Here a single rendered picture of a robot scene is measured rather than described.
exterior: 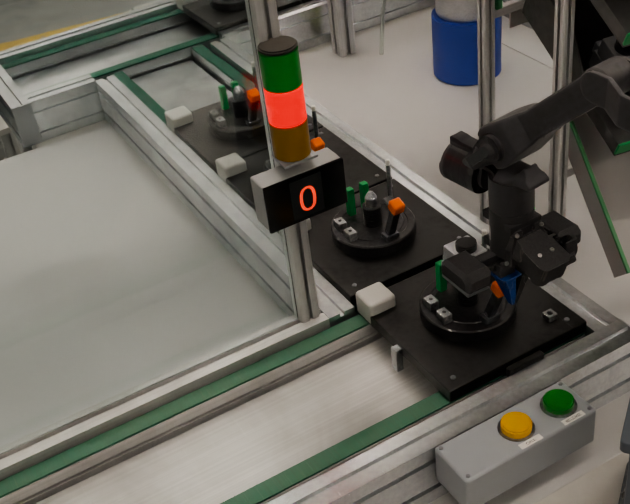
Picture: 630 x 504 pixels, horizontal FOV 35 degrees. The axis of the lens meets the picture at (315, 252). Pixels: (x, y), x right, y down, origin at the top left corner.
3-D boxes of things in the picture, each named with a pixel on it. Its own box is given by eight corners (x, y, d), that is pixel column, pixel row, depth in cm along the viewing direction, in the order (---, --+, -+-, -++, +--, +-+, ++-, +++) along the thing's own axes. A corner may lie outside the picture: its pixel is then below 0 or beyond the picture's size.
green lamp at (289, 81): (309, 84, 125) (305, 48, 122) (274, 97, 123) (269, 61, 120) (290, 71, 128) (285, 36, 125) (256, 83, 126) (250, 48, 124)
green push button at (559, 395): (580, 411, 130) (581, 400, 129) (556, 425, 129) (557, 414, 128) (559, 394, 133) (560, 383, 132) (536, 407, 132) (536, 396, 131)
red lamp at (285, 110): (314, 120, 127) (309, 85, 125) (280, 133, 126) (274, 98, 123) (295, 106, 131) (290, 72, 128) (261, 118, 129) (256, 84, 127)
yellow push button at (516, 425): (538, 435, 128) (538, 424, 127) (513, 448, 127) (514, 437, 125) (518, 416, 131) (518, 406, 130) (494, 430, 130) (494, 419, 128)
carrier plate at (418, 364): (586, 331, 143) (587, 320, 142) (450, 402, 135) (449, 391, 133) (482, 253, 161) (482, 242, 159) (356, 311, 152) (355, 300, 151)
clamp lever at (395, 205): (398, 234, 159) (406, 205, 153) (388, 238, 159) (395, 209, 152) (386, 218, 161) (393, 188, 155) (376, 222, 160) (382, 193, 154)
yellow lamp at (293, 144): (318, 153, 130) (314, 120, 128) (285, 166, 129) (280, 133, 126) (299, 139, 134) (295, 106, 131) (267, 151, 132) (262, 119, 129)
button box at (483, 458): (594, 441, 133) (597, 408, 129) (467, 514, 126) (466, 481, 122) (559, 410, 138) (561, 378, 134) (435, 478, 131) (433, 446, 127)
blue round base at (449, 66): (515, 72, 229) (516, 10, 220) (460, 93, 224) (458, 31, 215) (473, 50, 241) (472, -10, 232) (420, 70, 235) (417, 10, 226)
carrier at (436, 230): (476, 249, 162) (475, 184, 154) (351, 307, 153) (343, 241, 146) (394, 186, 179) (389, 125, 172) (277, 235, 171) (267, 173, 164)
